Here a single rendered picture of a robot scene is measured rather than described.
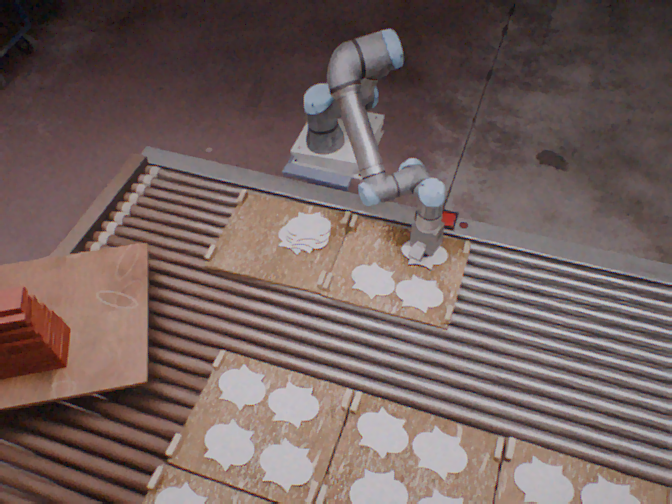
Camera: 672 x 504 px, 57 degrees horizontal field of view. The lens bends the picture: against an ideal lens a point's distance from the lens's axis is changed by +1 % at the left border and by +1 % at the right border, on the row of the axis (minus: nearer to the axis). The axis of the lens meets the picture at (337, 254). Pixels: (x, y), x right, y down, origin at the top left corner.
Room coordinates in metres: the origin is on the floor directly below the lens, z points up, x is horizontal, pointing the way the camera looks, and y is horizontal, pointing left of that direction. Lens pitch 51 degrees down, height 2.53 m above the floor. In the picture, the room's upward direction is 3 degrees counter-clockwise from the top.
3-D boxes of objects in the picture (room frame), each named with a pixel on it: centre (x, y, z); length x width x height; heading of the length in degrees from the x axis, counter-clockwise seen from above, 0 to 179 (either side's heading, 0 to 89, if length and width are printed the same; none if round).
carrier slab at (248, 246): (1.36, 0.19, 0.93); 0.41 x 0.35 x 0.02; 70
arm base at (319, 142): (1.83, 0.03, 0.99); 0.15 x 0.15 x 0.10
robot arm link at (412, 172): (1.35, -0.24, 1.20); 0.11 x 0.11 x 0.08; 18
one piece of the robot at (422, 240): (1.24, -0.27, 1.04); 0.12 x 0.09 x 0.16; 145
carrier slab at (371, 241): (1.21, -0.19, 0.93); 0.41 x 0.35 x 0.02; 69
